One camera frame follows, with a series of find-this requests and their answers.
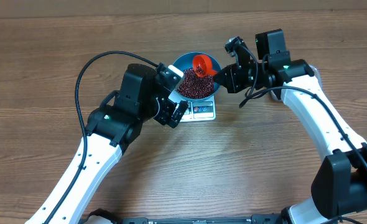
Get orange measuring scoop blue handle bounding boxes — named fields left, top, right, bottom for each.
left=192, top=54, right=217, bottom=77

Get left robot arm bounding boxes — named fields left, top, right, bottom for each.
left=28, top=63, right=188, bottom=223

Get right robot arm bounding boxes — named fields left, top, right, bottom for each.
left=214, top=29, right=367, bottom=223

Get white digital kitchen scale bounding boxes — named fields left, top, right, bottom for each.
left=178, top=95, right=216, bottom=123

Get blue metal bowl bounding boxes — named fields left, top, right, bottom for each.
left=174, top=52, right=221, bottom=100

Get red beans in bowl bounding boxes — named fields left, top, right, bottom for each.
left=177, top=67, right=215, bottom=99

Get clear plastic container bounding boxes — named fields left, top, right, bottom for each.
left=270, top=65, right=323, bottom=102

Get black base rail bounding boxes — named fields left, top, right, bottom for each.
left=78, top=208, right=288, bottom=224

